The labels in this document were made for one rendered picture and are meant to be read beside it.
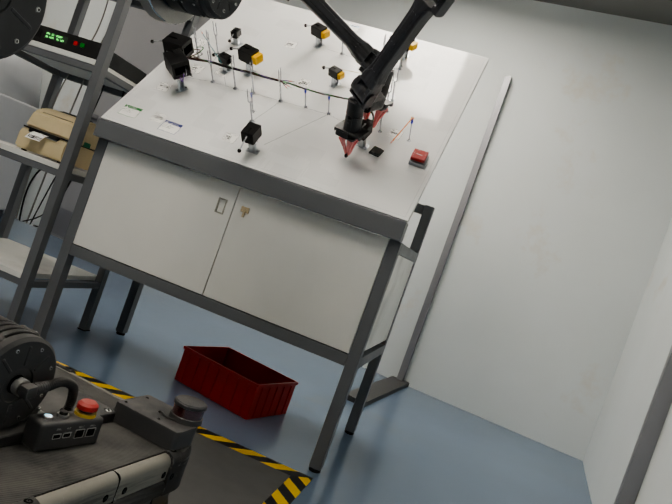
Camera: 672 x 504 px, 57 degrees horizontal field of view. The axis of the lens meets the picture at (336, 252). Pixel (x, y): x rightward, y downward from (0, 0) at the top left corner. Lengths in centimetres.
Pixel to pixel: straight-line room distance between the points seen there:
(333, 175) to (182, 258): 60
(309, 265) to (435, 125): 72
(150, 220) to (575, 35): 306
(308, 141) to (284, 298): 57
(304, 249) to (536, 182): 235
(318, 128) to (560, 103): 230
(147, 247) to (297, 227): 56
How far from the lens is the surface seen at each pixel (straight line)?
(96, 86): 247
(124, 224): 235
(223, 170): 216
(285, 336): 209
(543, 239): 408
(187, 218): 223
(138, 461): 123
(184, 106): 242
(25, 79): 570
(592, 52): 439
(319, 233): 206
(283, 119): 233
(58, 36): 265
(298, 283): 207
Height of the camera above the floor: 73
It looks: 1 degrees down
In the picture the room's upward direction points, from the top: 20 degrees clockwise
